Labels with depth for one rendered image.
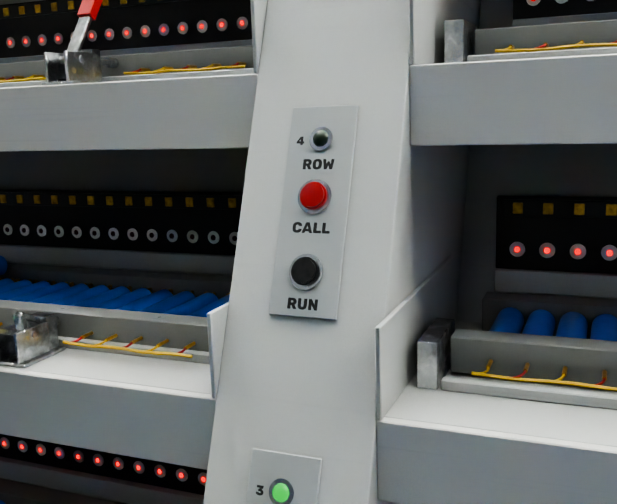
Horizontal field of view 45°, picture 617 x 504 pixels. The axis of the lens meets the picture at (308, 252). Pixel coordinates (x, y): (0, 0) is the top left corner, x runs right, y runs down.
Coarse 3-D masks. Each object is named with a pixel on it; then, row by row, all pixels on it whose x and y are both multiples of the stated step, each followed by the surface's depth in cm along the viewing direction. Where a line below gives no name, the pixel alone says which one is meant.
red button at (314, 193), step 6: (306, 186) 41; (312, 186) 41; (318, 186) 41; (300, 192) 42; (306, 192) 41; (312, 192) 41; (318, 192) 41; (324, 192) 41; (300, 198) 42; (306, 198) 41; (312, 198) 41; (318, 198) 41; (324, 198) 41; (306, 204) 41; (312, 204) 41; (318, 204) 41
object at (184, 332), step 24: (0, 312) 54; (48, 312) 52; (72, 312) 52; (96, 312) 52; (120, 312) 51; (144, 312) 51; (72, 336) 52; (96, 336) 51; (120, 336) 50; (144, 336) 50; (168, 336) 49; (192, 336) 48
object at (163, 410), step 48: (0, 384) 48; (48, 384) 46; (96, 384) 45; (144, 384) 44; (192, 384) 44; (0, 432) 49; (48, 432) 47; (96, 432) 45; (144, 432) 44; (192, 432) 43
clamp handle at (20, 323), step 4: (12, 316) 49; (16, 316) 49; (20, 316) 49; (24, 316) 49; (16, 320) 49; (20, 320) 49; (24, 320) 49; (16, 324) 49; (20, 324) 49; (24, 324) 49; (0, 328) 47; (4, 328) 47; (16, 328) 49; (20, 328) 49; (24, 328) 49; (0, 332) 47; (4, 332) 47; (8, 332) 48; (12, 332) 48; (16, 332) 48
